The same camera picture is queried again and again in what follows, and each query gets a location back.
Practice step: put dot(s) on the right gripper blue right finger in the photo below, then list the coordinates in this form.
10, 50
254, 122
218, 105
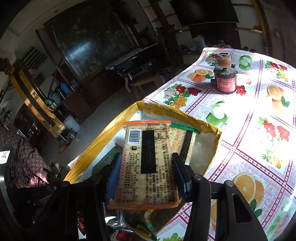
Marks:
182, 179

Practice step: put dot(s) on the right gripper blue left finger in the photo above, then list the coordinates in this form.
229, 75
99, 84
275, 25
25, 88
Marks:
114, 177

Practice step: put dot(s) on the dark green snack pack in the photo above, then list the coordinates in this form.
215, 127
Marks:
107, 159

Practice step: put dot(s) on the orange cracker pack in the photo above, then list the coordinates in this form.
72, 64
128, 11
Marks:
146, 179

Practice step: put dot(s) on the green wafer pack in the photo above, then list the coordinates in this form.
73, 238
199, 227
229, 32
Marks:
182, 139

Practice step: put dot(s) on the yellow green snack packet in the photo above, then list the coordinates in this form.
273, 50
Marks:
139, 222

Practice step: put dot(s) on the red white snack packet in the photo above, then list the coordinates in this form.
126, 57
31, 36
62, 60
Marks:
119, 235

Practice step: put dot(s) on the silver foil snack bag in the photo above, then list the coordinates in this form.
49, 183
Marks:
114, 218

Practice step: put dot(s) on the yellow-taped white box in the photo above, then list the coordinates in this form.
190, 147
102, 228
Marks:
200, 161

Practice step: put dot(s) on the floral fruit tablecloth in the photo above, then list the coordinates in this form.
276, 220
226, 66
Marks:
257, 146

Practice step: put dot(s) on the wooden stool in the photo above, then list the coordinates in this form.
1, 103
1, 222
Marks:
145, 86

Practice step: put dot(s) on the red-labelled dark jar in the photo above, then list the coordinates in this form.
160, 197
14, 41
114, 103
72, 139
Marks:
225, 75

